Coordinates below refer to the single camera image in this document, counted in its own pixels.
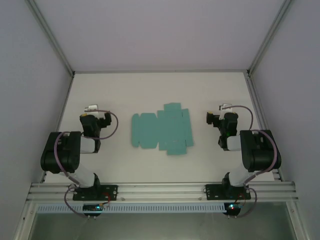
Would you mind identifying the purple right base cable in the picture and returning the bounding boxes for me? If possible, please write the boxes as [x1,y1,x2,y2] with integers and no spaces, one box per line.
[233,187,258,219]

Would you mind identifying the slotted grey cable duct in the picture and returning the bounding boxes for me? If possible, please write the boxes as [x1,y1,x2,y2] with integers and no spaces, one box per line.
[36,202,226,214]

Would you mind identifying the aluminium mounting rail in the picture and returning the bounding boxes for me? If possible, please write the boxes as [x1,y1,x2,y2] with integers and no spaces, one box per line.
[26,181,300,203]

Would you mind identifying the circuit board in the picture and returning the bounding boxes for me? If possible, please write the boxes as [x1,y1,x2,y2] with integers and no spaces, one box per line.
[82,203,105,213]
[224,202,243,213]

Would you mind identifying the aluminium side rail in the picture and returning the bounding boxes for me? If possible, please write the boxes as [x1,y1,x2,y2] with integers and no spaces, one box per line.
[244,71,283,182]
[40,73,75,184]

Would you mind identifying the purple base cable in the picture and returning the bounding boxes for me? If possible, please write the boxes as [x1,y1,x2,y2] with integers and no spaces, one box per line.
[64,184,87,219]
[233,187,258,219]

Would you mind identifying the lower aluminium frame post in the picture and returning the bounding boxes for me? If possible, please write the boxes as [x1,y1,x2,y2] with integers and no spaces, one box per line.
[286,199,307,240]
[13,201,38,240]

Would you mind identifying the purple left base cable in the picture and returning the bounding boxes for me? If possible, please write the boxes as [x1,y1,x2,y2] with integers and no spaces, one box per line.
[64,184,87,219]

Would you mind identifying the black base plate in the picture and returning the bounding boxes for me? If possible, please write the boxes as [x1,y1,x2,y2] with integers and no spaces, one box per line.
[72,184,118,201]
[205,184,252,201]

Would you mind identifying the right circuit board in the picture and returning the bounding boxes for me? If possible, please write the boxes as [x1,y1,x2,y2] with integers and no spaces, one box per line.
[224,202,243,213]

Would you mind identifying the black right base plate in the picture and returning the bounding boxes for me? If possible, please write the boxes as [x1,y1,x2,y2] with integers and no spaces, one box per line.
[205,184,252,201]

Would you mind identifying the aluminium frame post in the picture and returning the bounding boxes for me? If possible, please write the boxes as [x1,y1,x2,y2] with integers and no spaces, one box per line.
[24,0,76,77]
[286,199,307,240]
[246,0,293,77]
[13,201,38,240]

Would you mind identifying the teal paper box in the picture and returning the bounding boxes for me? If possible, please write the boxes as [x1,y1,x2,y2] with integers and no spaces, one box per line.
[131,102,195,156]

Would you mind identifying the left circuit board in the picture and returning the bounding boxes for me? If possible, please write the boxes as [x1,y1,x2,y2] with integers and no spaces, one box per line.
[82,203,105,213]

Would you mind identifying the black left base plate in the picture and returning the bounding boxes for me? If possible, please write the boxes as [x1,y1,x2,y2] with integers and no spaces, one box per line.
[72,184,118,201]

